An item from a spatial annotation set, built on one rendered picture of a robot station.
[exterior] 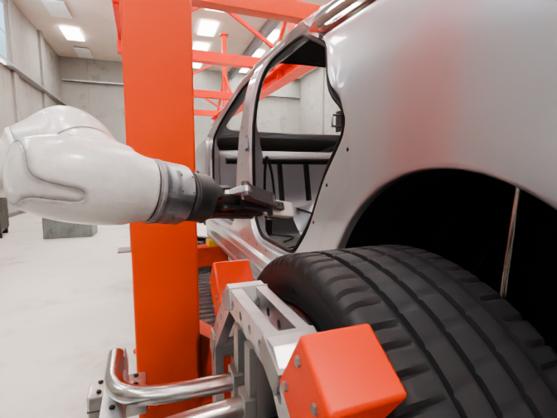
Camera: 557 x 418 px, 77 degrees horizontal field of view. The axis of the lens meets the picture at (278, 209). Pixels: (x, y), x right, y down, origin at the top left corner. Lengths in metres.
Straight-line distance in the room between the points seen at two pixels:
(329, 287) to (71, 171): 0.32
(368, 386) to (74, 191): 0.35
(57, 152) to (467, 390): 0.48
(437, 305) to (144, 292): 0.70
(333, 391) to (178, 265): 0.68
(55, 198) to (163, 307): 0.58
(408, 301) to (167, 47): 0.77
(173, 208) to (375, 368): 0.32
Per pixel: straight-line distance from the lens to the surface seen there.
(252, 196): 0.55
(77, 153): 0.45
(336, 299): 0.44
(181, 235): 0.92
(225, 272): 0.70
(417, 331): 0.42
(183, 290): 0.96
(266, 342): 0.41
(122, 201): 0.45
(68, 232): 8.00
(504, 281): 0.95
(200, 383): 0.56
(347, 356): 0.33
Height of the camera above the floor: 1.31
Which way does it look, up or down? 6 degrees down
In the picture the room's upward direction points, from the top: straight up
